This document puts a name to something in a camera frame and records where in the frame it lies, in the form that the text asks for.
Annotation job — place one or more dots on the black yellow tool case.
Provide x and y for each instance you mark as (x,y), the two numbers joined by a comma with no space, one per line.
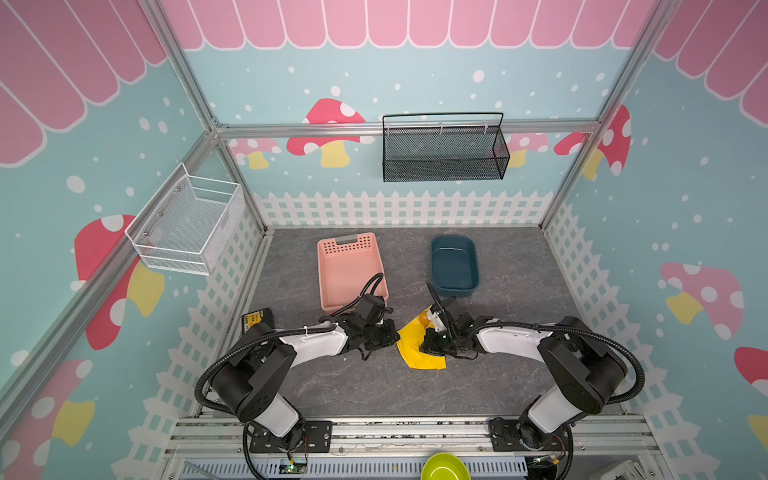
(262,316)

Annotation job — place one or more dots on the white wire wall basket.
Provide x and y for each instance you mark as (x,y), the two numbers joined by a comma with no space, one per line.
(187,224)

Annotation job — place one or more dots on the black mesh wall basket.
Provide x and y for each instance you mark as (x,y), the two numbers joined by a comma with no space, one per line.
(452,146)

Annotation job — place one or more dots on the pink plastic basket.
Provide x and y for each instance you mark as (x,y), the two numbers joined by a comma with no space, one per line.
(345,264)

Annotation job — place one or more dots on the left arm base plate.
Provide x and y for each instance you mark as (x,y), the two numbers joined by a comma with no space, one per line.
(307,436)

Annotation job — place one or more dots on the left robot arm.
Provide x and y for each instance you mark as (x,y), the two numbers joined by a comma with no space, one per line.
(245,382)

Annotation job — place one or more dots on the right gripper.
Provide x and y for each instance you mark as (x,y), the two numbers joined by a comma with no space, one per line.
(436,341)

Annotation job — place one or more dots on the teal plastic tub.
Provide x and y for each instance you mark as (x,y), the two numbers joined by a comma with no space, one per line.
(454,267)

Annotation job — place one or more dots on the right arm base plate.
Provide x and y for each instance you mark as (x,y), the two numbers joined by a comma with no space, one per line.
(522,435)

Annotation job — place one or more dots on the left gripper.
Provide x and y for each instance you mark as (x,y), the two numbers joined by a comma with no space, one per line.
(390,338)

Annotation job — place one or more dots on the aluminium front rail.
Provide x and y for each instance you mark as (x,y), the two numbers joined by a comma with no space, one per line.
(215,436)

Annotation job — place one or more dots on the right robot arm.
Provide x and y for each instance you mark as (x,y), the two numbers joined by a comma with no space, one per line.
(590,371)

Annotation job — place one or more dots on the green bowl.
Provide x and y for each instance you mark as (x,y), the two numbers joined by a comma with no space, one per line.
(445,466)

